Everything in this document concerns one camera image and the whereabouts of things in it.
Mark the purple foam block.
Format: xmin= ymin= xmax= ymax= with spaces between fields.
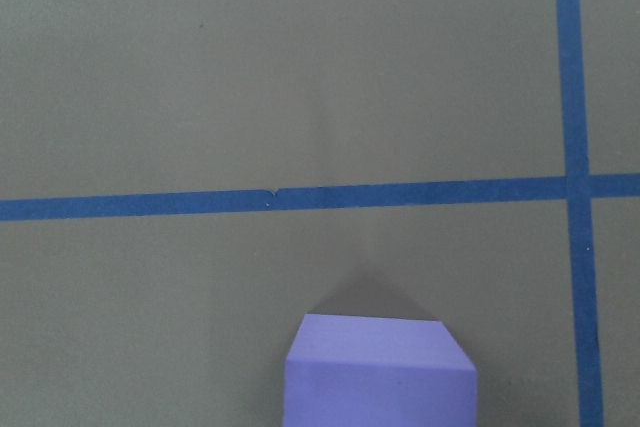
xmin=282 ymin=314 xmax=478 ymax=426

